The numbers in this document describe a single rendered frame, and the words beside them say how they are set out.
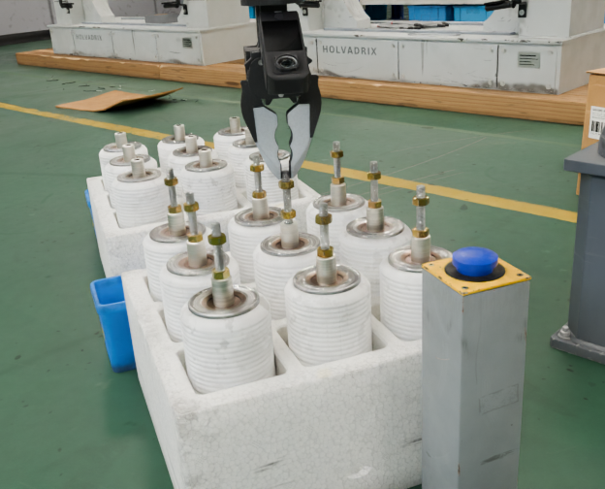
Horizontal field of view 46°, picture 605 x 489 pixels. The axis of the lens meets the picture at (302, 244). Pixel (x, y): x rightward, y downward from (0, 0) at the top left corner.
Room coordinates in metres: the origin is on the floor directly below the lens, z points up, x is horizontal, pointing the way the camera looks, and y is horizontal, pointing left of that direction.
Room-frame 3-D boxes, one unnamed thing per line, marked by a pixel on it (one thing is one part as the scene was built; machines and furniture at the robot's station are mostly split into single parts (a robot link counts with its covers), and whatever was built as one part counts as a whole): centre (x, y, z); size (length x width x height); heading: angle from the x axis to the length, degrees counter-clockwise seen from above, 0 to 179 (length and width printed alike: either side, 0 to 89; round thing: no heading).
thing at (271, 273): (0.84, 0.02, 0.16); 0.10 x 0.10 x 0.18
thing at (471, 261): (0.59, -0.15, 0.32); 0.04 x 0.04 x 0.02
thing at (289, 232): (0.84, 0.02, 0.26); 0.02 x 0.02 x 0.03
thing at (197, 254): (0.80, 0.13, 0.26); 0.02 x 0.02 x 0.03
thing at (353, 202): (0.99, -0.06, 0.25); 0.08 x 0.08 x 0.01
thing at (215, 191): (1.24, 0.16, 0.16); 0.10 x 0.10 x 0.18
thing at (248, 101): (0.83, 0.04, 0.43); 0.05 x 0.02 x 0.09; 96
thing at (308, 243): (0.84, 0.02, 0.25); 0.08 x 0.08 x 0.01
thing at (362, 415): (0.84, 0.02, 0.09); 0.39 x 0.39 x 0.18; 20
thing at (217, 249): (0.69, 0.09, 0.30); 0.01 x 0.01 x 0.08
